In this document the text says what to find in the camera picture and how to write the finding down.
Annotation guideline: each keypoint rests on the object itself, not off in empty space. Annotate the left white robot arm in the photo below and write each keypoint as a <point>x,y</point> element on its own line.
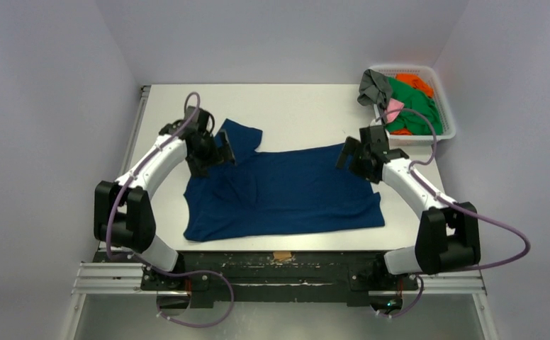
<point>123,215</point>

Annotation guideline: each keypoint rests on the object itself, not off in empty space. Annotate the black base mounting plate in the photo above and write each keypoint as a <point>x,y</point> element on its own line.
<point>357,279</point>

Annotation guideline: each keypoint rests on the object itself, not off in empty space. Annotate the green t shirt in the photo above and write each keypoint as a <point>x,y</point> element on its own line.
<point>418,101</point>

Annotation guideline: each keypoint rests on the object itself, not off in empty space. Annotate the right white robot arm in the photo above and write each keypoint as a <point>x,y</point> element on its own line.
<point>448,234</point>

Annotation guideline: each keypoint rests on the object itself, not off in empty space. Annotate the orange t shirt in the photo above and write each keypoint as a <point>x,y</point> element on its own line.
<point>416,83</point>

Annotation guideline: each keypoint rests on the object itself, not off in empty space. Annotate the pink cloth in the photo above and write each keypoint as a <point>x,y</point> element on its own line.
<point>392,110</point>

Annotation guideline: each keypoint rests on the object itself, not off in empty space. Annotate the brown tape piece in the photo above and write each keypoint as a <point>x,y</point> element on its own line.
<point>282,256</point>

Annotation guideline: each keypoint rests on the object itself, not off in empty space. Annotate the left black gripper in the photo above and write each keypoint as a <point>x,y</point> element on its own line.
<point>218,156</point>

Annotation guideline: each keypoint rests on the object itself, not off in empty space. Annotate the grey t shirt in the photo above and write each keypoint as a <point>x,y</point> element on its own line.
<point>374,89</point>

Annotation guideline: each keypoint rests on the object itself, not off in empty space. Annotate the white plastic laundry basket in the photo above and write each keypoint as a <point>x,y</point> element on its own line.
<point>429,76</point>

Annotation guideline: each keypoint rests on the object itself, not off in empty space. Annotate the dark blue t shirt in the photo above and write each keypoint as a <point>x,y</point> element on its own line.
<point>277,193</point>

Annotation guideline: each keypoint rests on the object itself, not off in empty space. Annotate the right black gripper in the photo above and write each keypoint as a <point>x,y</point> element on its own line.
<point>354,156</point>

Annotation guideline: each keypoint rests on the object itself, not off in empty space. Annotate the aluminium frame rail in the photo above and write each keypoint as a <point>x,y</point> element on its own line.
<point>126,278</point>

